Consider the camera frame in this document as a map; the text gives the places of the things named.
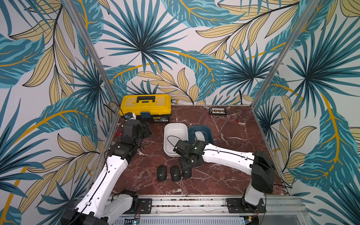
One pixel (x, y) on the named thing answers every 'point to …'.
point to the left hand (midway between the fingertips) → (144, 128)
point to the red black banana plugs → (236, 120)
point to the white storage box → (173, 132)
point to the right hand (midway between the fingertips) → (185, 164)
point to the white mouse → (200, 136)
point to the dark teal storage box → (206, 130)
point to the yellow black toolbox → (152, 108)
